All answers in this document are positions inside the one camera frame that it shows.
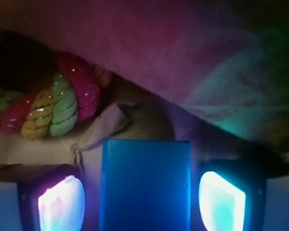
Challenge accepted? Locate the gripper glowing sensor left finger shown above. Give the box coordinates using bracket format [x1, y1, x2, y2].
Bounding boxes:
[17, 164, 87, 231]

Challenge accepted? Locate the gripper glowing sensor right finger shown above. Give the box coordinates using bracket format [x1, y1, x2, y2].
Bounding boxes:
[197, 160, 267, 231]

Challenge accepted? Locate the blue rectangular block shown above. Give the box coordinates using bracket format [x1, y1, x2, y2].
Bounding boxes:
[99, 140, 191, 231]

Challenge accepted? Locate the brown paper bag tray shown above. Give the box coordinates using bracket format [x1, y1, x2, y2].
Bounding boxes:
[0, 0, 289, 183]

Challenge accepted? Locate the multicolour twisted rope toy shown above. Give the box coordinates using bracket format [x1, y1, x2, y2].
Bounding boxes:
[0, 52, 112, 140]

